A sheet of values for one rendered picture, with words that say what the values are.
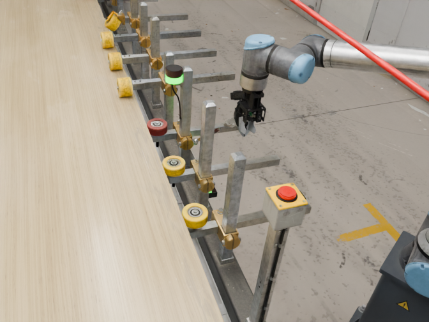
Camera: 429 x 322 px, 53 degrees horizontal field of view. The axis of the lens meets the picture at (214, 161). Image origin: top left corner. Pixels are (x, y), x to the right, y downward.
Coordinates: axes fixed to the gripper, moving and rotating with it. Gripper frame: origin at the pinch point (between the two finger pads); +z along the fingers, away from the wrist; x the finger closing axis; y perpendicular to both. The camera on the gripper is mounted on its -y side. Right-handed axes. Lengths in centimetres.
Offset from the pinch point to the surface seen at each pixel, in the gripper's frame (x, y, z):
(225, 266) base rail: -18.5, 35.5, 26.4
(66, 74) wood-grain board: -56, -72, 7
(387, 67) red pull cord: -26, 81, -68
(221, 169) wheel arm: -9.4, 5.1, 11.5
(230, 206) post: -18.9, 34.0, 0.2
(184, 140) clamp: -17.8, -13.3, 10.0
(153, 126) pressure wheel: -28.2, -20.7, 6.2
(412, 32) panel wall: 248, -171, 49
